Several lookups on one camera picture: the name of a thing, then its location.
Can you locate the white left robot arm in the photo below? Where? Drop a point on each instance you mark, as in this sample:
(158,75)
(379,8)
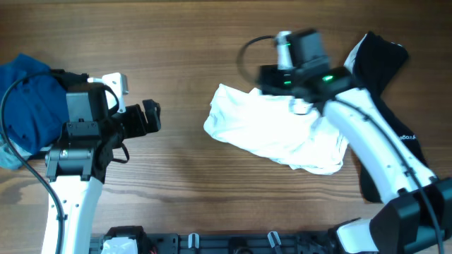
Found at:
(77,163)

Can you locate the white t-shirt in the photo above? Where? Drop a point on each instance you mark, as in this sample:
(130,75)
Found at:
(279,128)

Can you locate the folded blue shirt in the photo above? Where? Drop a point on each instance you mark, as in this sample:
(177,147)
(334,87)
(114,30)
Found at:
(36,109)

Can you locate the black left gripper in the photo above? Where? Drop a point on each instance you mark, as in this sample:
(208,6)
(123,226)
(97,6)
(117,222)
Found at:
(141,128)

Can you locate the folded light grey garment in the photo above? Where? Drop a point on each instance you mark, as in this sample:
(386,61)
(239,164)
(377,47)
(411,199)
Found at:
(8,159)

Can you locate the black t-shirt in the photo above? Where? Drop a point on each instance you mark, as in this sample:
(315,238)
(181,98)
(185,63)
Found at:
(374,62)

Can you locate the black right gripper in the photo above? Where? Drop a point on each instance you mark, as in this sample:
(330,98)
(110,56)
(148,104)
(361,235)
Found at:
(270,79)

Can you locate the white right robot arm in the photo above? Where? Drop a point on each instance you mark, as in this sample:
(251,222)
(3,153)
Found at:
(416,212)

